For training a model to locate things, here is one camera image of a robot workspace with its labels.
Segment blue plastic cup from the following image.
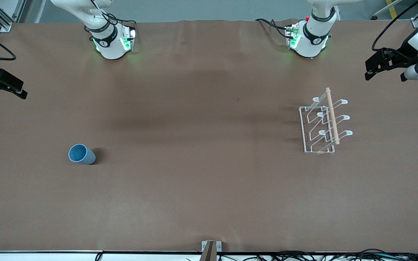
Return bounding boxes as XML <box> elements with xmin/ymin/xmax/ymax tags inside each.
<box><xmin>68</xmin><ymin>144</ymin><xmax>96</xmax><ymax>165</ymax></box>

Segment brown table cover sheet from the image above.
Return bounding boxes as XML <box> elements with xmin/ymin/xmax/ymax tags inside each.
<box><xmin>0</xmin><ymin>19</ymin><xmax>418</xmax><ymax>253</ymax></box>

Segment brown stand pole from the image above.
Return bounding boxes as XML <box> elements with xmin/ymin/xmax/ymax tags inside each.
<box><xmin>199</xmin><ymin>241</ymin><xmax>217</xmax><ymax>261</ymax></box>

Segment white wire cup holder rack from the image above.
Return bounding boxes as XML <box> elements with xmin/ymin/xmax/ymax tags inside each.
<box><xmin>299</xmin><ymin>87</ymin><xmax>353</xmax><ymax>156</ymax></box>

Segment black left arm base cables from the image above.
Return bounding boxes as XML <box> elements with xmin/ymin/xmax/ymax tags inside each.
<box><xmin>255</xmin><ymin>18</ymin><xmax>296</xmax><ymax>39</ymax></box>

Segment small metal bracket plate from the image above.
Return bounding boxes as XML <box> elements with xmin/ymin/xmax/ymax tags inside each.
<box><xmin>201</xmin><ymin>241</ymin><xmax>222</xmax><ymax>253</ymax></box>

